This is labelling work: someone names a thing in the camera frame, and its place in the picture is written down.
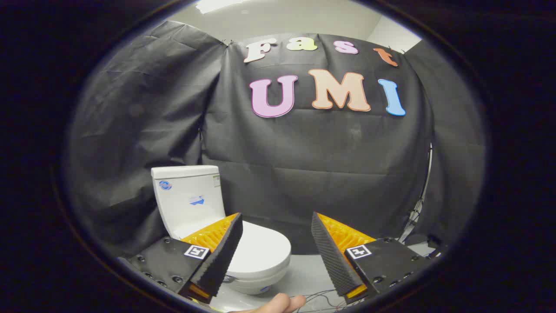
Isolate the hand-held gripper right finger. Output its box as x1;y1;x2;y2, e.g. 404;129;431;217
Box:
311;212;435;305

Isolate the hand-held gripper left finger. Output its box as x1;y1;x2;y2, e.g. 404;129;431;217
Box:
116;212;244;305

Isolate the white toilet lid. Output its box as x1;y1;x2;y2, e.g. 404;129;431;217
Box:
226;221;292;279

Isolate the white toilet seat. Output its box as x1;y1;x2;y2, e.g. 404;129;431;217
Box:
227;259;291;284

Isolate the white toilet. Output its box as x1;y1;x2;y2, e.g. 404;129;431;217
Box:
151;165;291;296

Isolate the black backdrop cloth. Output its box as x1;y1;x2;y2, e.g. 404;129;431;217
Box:
65;20;485;261

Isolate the metal backdrop stand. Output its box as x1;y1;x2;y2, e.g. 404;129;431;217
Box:
397;143;435;244

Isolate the tangle of floor cables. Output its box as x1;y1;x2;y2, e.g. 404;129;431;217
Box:
299;289;363;313

